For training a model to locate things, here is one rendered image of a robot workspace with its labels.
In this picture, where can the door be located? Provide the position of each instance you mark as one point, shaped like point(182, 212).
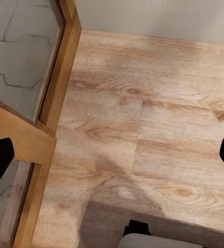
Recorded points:
point(38, 44)

